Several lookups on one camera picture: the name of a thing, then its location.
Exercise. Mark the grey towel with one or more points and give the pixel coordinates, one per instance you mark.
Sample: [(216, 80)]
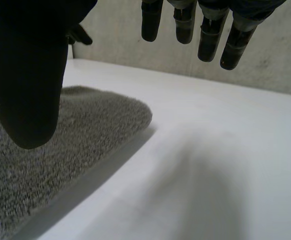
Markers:
[(68, 155)]

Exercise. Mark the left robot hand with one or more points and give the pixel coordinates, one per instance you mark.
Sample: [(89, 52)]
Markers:
[(82, 36)]

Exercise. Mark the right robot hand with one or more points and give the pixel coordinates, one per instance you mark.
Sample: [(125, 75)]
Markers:
[(25, 75)]

